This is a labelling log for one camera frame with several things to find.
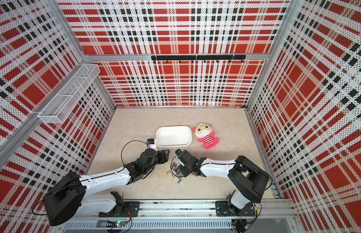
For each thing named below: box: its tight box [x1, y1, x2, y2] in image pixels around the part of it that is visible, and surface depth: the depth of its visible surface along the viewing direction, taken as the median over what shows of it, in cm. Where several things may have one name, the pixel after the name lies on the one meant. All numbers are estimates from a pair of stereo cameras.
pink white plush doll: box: [192, 122, 220, 150], surface depth 99 cm
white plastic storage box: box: [155, 125, 193, 150], surface depth 103 cm
